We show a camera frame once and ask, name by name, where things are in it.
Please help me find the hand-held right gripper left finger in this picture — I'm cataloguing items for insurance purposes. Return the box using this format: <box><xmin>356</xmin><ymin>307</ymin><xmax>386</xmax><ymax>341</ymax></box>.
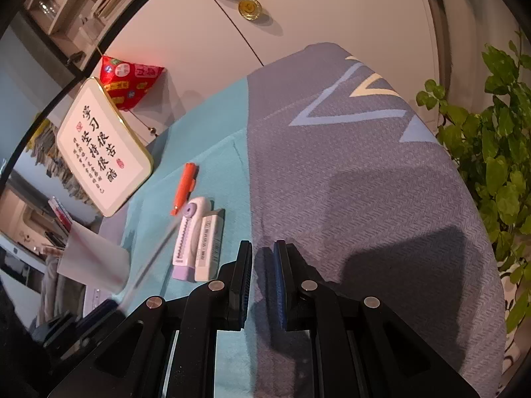
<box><xmin>47</xmin><ymin>240</ymin><xmax>253</xmax><ymax>398</ymax></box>

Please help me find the red printed hanging bag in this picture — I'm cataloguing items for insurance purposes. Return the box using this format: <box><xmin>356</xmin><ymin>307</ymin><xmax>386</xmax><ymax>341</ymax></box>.
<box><xmin>100</xmin><ymin>54</ymin><xmax>166</xmax><ymax>112</ymax></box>

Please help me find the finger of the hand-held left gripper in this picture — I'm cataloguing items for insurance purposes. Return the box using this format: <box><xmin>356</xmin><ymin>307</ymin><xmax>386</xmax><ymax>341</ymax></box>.
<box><xmin>78</xmin><ymin>298</ymin><xmax>127</xmax><ymax>329</ymax></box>

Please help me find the orange marker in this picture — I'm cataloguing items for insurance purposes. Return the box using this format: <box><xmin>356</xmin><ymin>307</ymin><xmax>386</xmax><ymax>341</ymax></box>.
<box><xmin>170</xmin><ymin>162</ymin><xmax>199</xmax><ymax>217</ymax></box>

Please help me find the clear pen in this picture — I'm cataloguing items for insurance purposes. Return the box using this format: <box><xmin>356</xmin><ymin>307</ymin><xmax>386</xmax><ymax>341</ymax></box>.
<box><xmin>123</xmin><ymin>219</ymin><xmax>184</xmax><ymax>300</ymax></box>

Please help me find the purple white correction tape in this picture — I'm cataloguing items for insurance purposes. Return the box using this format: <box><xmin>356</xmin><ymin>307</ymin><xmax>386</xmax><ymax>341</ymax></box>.
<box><xmin>172</xmin><ymin>196</ymin><xmax>213</xmax><ymax>283</ymax></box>

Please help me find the tall stack of books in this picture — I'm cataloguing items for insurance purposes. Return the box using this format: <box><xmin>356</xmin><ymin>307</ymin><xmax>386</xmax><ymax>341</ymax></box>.
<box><xmin>28</xmin><ymin>119</ymin><xmax>104</xmax><ymax>217</ymax></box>

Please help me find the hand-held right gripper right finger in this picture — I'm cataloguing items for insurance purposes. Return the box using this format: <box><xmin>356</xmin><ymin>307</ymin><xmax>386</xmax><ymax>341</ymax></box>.
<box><xmin>272</xmin><ymin>239</ymin><xmax>479</xmax><ymax>398</ymax></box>

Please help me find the clear glass jar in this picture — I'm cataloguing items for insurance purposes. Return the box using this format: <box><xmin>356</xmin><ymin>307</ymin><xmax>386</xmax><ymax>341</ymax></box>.
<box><xmin>38</xmin><ymin>0</ymin><xmax>59</xmax><ymax>21</ymax></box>

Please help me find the framed calligraphy sign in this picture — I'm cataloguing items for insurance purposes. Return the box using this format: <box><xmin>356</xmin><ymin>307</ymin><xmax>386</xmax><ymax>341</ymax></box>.
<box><xmin>55</xmin><ymin>76</ymin><xmax>154</xmax><ymax>218</ymax></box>

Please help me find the white pen cup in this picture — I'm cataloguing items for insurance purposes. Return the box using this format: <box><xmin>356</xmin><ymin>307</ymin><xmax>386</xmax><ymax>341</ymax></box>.
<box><xmin>56</xmin><ymin>224</ymin><xmax>130</xmax><ymax>296</ymax></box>

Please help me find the white eraser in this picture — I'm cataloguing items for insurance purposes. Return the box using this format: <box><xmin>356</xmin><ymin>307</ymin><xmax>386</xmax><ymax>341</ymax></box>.
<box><xmin>193</xmin><ymin>209</ymin><xmax>226</xmax><ymax>282</ymax></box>

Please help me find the white plant pot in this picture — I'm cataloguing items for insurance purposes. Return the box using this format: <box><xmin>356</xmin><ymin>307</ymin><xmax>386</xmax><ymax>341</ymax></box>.
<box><xmin>499</xmin><ymin>257</ymin><xmax>526</xmax><ymax>379</ymax></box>

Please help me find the green leafy plant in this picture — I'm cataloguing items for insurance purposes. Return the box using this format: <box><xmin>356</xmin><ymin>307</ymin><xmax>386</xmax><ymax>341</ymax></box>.
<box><xmin>416</xmin><ymin>29</ymin><xmax>531</xmax><ymax>335</ymax></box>

